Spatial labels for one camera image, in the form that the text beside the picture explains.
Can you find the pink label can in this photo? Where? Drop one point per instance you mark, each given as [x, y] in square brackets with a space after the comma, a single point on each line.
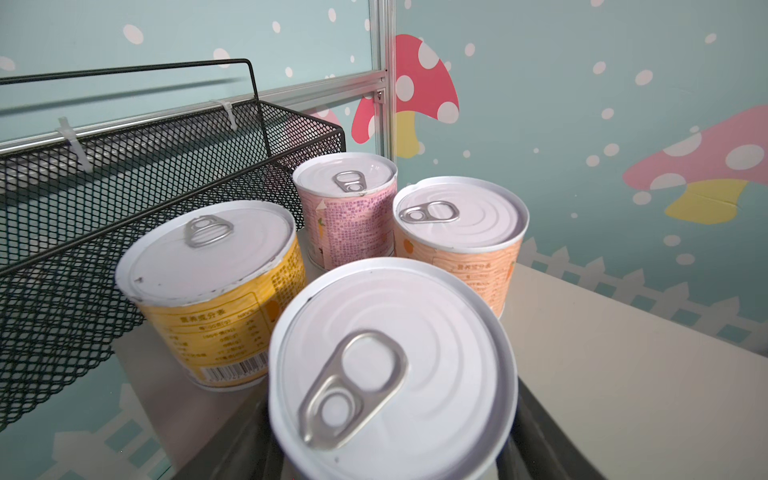
[347, 201]

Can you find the white lid can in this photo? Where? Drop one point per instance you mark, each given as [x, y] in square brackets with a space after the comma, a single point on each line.
[390, 368]

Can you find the black mesh wall basket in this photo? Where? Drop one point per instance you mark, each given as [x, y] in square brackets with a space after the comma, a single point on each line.
[72, 204]

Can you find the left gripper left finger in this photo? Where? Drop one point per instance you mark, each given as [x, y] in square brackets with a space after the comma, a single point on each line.
[244, 448]

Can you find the beige metal cabinet counter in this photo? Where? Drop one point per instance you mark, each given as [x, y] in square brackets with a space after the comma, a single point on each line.
[641, 397]

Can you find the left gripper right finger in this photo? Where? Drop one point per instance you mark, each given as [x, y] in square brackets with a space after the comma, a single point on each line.
[537, 448]

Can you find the orange label can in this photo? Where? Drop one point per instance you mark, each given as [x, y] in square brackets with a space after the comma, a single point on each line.
[471, 228]

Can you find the yellow label can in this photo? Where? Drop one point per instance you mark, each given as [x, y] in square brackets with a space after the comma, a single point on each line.
[213, 283]

